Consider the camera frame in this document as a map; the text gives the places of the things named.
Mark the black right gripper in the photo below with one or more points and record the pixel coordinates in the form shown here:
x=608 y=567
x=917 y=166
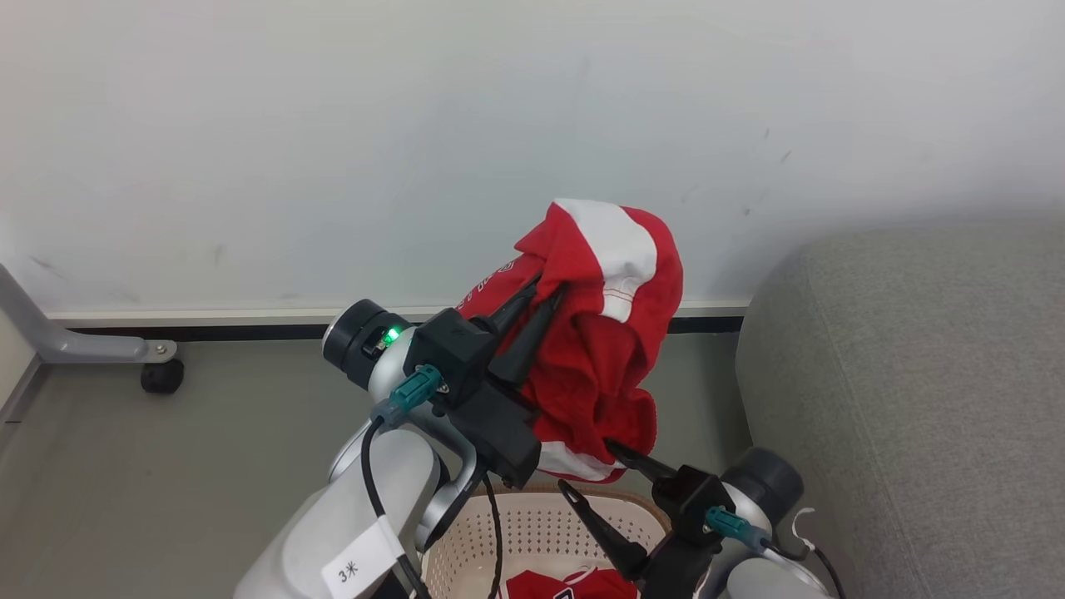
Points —
x=686 y=507

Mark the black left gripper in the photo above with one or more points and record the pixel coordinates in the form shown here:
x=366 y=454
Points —
x=453 y=353

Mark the red white striped garment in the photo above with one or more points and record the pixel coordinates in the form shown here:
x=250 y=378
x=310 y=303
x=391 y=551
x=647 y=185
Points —
x=599 y=366

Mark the red jersey with black numbers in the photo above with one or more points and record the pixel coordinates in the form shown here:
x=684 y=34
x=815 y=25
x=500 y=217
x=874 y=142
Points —
x=541 y=586

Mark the cream perforated laundry basket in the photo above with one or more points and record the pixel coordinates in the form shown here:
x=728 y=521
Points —
x=532 y=532

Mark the white black baseboard strip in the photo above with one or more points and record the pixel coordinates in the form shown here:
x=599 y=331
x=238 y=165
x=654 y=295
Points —
x=250 y=316

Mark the white paper label tag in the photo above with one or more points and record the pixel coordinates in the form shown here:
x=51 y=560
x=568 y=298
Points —
x=358 y=566

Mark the grey fabric sofa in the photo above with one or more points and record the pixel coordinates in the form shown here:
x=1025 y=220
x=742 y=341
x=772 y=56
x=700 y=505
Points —
x=915 y=399

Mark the grey metal stand with caster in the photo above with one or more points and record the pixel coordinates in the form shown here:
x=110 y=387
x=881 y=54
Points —
x=83 y=343

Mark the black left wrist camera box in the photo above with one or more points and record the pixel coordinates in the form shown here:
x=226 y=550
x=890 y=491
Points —
x=503 y=437

